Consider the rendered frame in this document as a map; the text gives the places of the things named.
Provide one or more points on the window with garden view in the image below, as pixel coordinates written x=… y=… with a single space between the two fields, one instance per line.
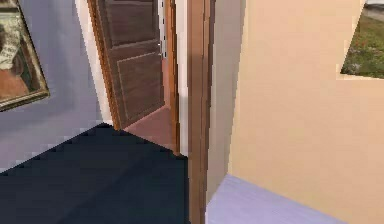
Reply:
x=366 y=50

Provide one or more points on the gold framed wall picture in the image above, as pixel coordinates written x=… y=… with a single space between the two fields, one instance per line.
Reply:
x=15 y=63

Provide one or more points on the brown panelled room door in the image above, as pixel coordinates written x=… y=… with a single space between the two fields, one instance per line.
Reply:
x=135 y=63

